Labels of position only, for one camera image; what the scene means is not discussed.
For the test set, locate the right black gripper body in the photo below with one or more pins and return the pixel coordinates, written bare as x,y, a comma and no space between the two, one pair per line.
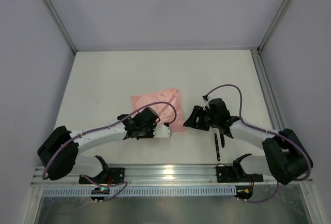
200,118

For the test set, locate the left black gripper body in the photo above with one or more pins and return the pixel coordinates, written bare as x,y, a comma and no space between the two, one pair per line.
144,133

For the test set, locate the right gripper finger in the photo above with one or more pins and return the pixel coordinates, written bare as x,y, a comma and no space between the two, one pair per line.
196,125
197,115

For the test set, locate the pink cloth napkin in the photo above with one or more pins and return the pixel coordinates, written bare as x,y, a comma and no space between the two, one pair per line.
164,111

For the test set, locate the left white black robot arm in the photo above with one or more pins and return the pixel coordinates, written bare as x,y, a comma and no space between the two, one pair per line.
62,152

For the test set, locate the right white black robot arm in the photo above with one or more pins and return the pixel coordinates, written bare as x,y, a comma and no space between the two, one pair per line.
284,157

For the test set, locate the left black controller board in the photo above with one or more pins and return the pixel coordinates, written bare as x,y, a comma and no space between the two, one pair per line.
99,194

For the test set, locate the black controller board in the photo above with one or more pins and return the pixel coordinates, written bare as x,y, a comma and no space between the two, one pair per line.
243,192
99,194

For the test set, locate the right black controller board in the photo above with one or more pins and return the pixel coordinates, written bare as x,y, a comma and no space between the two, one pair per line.
243,192

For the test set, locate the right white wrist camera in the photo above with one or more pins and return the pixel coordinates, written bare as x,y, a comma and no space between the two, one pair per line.
206,100

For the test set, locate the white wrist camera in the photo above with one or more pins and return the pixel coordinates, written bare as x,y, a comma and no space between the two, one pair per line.
162,131
206,100

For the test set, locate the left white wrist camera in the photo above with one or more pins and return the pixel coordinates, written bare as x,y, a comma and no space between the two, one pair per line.
162,131

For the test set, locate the black handled knife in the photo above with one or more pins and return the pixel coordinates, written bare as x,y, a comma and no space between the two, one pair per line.
222,139

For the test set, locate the black handled fork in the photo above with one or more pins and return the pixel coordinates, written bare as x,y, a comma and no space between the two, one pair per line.
216,144

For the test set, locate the right aluminium side rail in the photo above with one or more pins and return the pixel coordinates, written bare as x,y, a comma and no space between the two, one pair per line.
273,108

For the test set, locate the aluminium front rail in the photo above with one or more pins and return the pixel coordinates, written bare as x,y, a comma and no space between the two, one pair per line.
176,174

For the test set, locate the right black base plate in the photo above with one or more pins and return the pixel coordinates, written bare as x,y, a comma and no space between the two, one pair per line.
225,175

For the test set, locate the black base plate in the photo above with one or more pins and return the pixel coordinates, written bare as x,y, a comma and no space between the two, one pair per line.
112,175
225,175

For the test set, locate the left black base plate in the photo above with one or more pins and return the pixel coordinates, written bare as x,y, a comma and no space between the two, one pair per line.
112,175

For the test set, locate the slotted grey cable duct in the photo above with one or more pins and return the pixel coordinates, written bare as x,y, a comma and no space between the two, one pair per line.
140,191

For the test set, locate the right aluminium corner post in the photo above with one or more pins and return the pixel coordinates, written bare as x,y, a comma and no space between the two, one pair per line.
285,4

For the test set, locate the aluminium corner post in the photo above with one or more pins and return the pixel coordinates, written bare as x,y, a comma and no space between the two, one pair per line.
285,4
58,22

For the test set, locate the left aluminium corner post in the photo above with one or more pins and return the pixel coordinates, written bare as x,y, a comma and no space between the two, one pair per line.
58,22

